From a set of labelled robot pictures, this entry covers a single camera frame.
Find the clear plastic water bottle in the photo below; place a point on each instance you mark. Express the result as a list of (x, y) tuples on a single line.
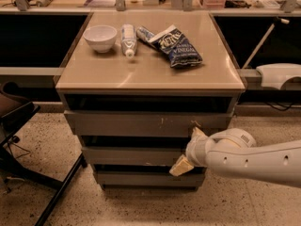
[(128, 40)]

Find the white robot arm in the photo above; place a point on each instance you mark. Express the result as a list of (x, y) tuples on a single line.
[(233, 153)]

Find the grey bottom drawer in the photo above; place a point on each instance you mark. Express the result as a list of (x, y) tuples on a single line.
[(106, 178)]

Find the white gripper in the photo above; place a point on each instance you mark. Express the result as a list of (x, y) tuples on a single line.
[(195, 148)]

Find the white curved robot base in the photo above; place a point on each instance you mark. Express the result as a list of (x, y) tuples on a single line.
[(276, 75)]

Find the grey drawer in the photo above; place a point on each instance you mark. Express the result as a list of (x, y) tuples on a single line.
[(106, 178), (144, 124), (131, 156)]

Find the grey drawer cabinet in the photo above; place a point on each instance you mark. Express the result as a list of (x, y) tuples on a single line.
[(111, 82)]

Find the white bowl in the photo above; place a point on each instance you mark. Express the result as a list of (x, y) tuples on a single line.
[(101, 38)]

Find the blue vinegar chip bag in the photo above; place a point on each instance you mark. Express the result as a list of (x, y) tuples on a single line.
[(172, 43)]

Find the white leaning stick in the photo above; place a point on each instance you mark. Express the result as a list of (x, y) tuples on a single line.
[(276, 21)]

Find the grey top drawer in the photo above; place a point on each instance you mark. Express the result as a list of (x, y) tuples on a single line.
[(144, 124)]

